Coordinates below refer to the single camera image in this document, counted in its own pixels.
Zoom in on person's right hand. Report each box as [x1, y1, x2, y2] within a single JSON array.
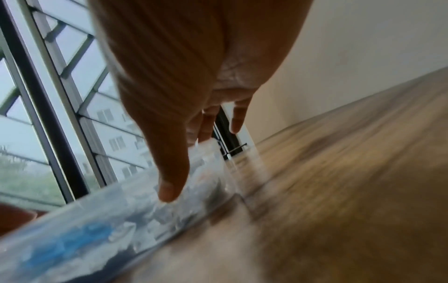
[[87, 0, 315, 203]]

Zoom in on person's left hand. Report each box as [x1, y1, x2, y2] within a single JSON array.
[[0, 203, 38, 236]]

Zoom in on blue blister pack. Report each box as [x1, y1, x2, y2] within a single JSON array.
[[21, 221, 116, 274]]

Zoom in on clear plastic medicine box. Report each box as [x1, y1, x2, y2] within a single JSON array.
[[0, 138, 246, 283]]

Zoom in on green tree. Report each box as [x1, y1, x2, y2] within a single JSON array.
[[0, 149, 70, 205]]

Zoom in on black metal window grille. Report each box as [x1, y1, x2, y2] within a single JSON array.
[[0, 16, 151, 172]]

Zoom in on grey apartment building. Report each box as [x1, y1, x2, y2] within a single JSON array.
[[80, 83, 155, 180]]

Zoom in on grey window sash bar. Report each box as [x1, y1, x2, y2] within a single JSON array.
[[15, 0, 118, 186]]

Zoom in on black window frame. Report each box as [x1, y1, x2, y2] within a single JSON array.
[[0, 0, 249, 205]]

